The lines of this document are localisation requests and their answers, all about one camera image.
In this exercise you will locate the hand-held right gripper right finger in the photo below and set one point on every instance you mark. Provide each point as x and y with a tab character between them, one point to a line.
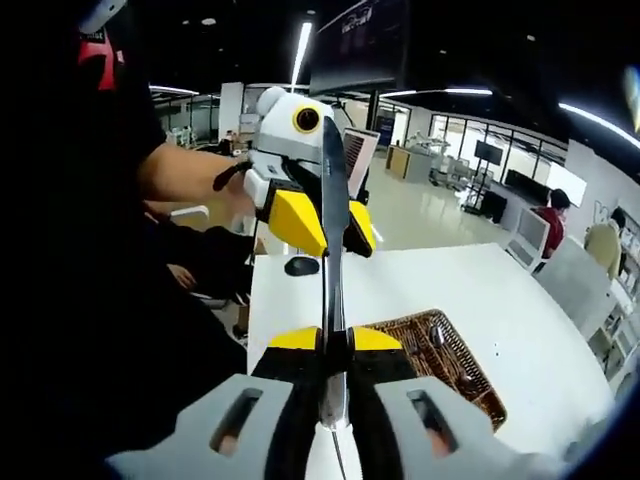
380	400

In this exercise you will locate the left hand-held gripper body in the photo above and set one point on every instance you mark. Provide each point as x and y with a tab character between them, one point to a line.
280	130

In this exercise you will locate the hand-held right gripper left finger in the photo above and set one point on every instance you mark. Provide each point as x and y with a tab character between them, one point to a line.
290	400

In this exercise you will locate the brown wicker storage tray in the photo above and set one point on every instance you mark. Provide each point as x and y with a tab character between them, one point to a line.
452	360

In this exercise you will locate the white storage shelf with boxes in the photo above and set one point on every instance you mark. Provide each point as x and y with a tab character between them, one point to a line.
620	330

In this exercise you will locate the person's left hand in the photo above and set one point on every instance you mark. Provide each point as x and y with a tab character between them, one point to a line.
235	205

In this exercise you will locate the black computer mouse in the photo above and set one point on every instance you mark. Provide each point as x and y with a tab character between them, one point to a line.
302	266

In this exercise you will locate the white framed monitor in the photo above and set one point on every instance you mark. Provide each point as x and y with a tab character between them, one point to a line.
360	155

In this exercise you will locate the white ceiling light strip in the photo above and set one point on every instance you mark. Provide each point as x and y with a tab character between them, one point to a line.
302	55
595	122
465	91

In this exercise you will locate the wooden grey counter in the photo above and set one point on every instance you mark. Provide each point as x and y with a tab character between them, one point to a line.
407	165

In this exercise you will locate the black monitor stand pole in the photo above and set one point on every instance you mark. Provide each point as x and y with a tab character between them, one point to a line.
373	110

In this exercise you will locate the dark blue banner stand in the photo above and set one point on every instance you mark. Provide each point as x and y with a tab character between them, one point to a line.
386	131

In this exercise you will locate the large black overhead screen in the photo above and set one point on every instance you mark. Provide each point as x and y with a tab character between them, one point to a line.
360	50

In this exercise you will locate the black television on stand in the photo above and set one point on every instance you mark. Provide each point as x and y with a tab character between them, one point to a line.
487	151

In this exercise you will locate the white mesh office chair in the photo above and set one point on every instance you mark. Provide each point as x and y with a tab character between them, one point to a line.
530	230

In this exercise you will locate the wide black display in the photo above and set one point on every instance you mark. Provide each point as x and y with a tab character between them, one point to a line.
525	181

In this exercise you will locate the person's black shirt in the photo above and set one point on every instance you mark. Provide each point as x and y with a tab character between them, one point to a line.
100	250

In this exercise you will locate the white chest-worn device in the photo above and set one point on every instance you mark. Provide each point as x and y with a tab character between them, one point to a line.
102	12

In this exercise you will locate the grey chair back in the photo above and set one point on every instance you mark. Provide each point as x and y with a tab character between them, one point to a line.
575	285

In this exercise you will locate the white wall screen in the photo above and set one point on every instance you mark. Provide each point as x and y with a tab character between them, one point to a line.
567	185

